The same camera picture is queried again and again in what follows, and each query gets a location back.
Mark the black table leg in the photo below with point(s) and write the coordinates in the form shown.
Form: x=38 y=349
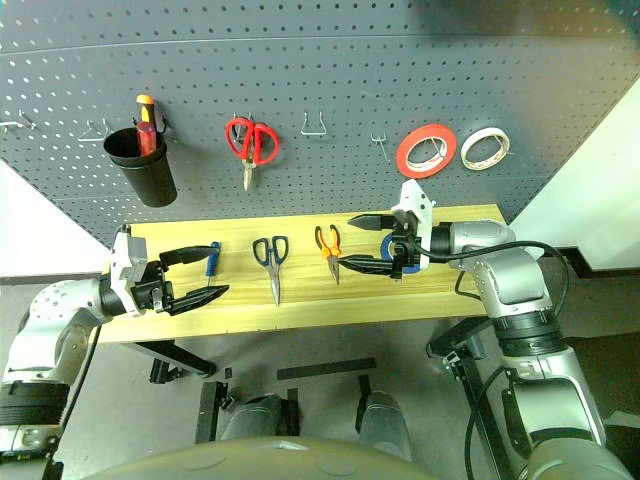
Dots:
x=205 y=410

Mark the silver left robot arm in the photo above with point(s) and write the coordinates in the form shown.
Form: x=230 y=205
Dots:
x=50 y=305

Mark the grey metal pegboard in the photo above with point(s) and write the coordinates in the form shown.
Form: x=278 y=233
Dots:
x=350 y=75

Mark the white tape roll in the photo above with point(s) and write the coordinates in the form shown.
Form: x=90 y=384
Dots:
x=465 y=150

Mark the black floor tape strip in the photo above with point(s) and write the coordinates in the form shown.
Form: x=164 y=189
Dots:
x=325 y=369

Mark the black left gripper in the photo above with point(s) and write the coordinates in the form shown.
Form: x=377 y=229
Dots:
x=150 y=295

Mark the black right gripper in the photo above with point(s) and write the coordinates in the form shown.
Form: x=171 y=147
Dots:
x=402 y=247

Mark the black plastic cup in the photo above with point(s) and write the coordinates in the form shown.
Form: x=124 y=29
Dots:
x=150 y=185

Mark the silver left robot leg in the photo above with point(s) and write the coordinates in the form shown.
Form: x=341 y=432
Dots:
x=255 y=415

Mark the red and orange screwdriver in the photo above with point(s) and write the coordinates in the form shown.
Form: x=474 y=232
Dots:
x=145 y=135

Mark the silver double peg hook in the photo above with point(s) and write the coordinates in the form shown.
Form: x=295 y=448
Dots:
x=20 y=123

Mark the blue and black scissors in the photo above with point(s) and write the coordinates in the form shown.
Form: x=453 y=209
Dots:
x=275 y=285

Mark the silver right robot leg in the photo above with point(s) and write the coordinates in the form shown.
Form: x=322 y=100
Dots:
x=385 y=425

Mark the small silver peg hook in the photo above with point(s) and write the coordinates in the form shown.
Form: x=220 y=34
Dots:
x=382 y=147

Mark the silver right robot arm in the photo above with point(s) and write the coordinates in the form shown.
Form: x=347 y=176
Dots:
x=505 y=270

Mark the red tape roll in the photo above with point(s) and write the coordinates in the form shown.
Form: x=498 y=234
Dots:
x=401 y=155

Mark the black cup bracket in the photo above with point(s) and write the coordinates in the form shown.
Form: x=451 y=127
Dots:
x=165 y=127

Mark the black table frame bar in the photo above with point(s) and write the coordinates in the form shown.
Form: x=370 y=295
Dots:
x=185 y=357

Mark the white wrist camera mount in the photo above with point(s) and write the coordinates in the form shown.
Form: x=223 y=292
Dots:
x=121 y=260
x=417 y=202

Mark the black table frame bracket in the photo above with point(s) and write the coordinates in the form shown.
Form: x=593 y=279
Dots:
x=460 y=340

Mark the silver scissors hook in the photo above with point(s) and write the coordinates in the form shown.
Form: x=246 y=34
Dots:
x=240 y=125

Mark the silver robot leg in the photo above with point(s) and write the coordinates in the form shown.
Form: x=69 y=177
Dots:
x=385 y=425
x=255 y=415

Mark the blue tape roll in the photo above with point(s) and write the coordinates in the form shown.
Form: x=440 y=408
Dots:
x=386 y=245

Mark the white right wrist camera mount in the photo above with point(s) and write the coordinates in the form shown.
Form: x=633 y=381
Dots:
x=417 y=202

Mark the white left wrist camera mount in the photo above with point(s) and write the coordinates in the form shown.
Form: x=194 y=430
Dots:
x=121 y=260

